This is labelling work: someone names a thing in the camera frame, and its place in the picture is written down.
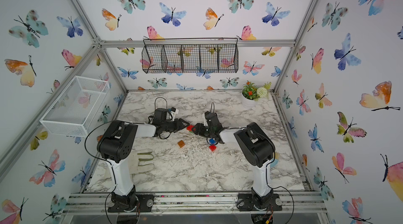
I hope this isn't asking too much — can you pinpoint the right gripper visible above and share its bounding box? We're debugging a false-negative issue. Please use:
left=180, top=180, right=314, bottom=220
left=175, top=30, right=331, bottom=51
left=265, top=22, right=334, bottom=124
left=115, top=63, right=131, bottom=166
left=190, top=122, right=215, bottom=137

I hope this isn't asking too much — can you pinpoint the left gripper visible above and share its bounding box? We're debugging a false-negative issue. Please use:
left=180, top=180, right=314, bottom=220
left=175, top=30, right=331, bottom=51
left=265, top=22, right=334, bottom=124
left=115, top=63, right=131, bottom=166
left=162, top=119, right=190, bottom=133

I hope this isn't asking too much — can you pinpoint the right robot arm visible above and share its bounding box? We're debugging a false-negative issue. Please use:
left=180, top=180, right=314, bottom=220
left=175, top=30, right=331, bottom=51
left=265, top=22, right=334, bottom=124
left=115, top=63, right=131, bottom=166
left=187, top=112, right=282, bottom=212

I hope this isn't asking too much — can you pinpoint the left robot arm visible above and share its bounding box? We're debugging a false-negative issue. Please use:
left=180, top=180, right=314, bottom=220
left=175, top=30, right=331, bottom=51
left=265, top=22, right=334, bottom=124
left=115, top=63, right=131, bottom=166
left=97, top=108, right=190, bottom=213

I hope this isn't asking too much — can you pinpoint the orange lego brick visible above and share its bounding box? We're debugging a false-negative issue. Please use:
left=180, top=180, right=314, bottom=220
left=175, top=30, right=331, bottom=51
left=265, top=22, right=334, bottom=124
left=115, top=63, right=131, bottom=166
left=177, top=140, right=185, bottom=148

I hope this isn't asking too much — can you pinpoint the small red lego brick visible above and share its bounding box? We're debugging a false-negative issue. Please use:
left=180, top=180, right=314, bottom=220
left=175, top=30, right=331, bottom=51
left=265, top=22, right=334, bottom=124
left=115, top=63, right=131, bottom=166
left=209, top=145, right=217, bottom=152

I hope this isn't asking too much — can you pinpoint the potted artificial plant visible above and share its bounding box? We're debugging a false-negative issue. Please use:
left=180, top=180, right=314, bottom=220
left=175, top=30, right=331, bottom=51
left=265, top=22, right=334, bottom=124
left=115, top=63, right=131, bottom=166
left=241, top=81, right=272, bottom=109

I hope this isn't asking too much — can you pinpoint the white mesh basket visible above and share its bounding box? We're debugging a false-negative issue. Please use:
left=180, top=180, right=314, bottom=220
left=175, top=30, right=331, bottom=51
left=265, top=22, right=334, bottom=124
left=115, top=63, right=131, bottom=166
left=40, top=76, right=110, bottom=137

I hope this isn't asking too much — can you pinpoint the green strap loop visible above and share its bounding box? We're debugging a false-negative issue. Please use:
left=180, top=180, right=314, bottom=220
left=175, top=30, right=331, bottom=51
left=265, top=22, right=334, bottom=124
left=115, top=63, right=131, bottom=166
left=137, top=150, right=154, bottom=163

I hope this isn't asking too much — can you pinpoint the black wire basket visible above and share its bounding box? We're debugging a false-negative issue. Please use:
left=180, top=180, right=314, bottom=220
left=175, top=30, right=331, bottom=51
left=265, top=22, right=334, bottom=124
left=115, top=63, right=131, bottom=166
left=141, top=37, right=239, bottom=74

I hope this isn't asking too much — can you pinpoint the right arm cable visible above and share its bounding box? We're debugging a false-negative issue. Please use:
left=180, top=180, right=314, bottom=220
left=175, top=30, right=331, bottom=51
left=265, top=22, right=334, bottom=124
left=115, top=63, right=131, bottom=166
left=264, top=157, right=295, bottom=224

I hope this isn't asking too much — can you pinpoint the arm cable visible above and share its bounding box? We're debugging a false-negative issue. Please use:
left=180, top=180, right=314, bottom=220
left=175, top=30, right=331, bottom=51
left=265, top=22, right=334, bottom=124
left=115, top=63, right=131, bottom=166
left=264, top=157, right=295, bottom=224
left=84, top=96, right=169, bottom=224

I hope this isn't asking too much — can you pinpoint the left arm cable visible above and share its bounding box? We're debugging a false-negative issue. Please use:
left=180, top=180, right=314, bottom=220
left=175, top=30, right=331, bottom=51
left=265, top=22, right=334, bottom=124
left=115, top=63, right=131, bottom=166
left=84, top=96, right=169, bottom=224

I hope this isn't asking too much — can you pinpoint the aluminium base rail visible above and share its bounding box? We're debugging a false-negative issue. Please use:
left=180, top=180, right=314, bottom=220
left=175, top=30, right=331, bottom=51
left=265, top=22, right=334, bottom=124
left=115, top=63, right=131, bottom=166
left=61, top=191, right=328, bottom=216

